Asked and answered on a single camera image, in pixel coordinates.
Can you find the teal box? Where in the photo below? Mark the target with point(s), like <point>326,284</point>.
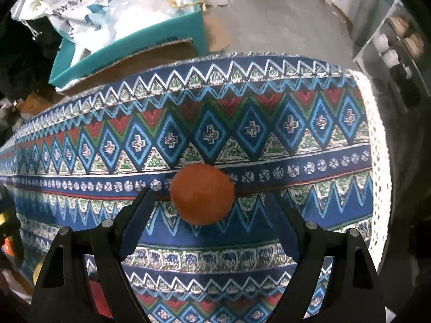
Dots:
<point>134,45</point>

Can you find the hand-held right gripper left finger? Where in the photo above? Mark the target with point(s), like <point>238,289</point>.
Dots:
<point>139,222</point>

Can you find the white rice bag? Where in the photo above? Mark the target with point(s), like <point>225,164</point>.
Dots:
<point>77,10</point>

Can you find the clear plastic bags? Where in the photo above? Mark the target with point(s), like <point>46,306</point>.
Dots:
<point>144,10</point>

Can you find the blue patterned tablecloth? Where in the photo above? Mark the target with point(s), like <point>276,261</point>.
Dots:
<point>235,134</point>

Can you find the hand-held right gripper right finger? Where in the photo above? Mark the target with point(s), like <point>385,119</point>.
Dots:
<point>283,225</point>

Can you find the white shoe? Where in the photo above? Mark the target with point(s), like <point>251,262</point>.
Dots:
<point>392,59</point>
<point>381,42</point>

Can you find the white shoe rack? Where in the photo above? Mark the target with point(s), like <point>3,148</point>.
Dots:
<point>370,52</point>

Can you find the orange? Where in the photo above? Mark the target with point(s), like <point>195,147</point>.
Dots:
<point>202,195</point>

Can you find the brown shoe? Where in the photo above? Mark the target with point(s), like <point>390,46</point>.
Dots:
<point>399,23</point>
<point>413,43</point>

